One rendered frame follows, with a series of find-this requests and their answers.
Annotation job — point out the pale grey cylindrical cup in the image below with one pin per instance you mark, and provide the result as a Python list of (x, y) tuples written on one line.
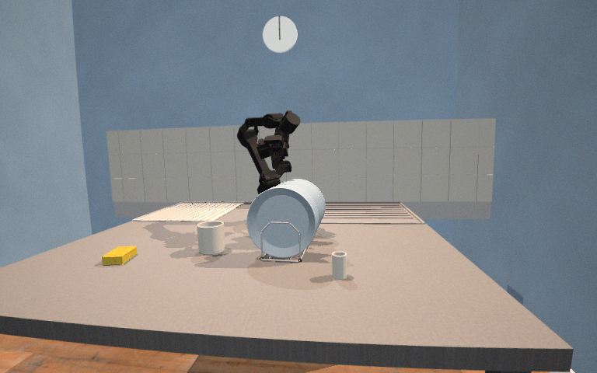
[(339, 265)]

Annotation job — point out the grey tiled splashback panel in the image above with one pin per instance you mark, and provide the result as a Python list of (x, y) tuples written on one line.
[(438, 169)]

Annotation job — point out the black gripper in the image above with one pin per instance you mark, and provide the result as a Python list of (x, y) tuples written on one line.
[(278, 151)]

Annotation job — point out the yellow sponge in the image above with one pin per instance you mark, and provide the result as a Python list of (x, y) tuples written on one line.
[(119, 256)]

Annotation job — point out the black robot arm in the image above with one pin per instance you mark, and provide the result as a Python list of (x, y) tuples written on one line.
[(248, 138)]

